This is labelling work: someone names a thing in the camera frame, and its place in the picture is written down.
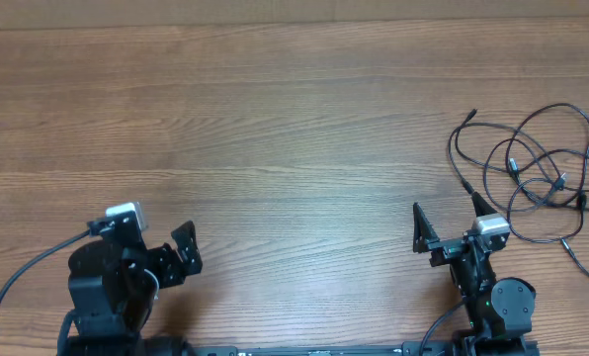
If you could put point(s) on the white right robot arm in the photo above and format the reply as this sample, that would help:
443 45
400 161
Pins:
499 311

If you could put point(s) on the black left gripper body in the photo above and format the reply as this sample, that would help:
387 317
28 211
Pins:
158 271

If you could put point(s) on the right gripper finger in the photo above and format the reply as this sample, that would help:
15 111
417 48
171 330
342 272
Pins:
481 207
424 238

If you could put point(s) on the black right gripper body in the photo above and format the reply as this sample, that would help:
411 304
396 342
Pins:
468 271

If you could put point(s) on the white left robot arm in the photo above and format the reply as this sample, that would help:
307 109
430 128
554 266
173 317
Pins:
113 284

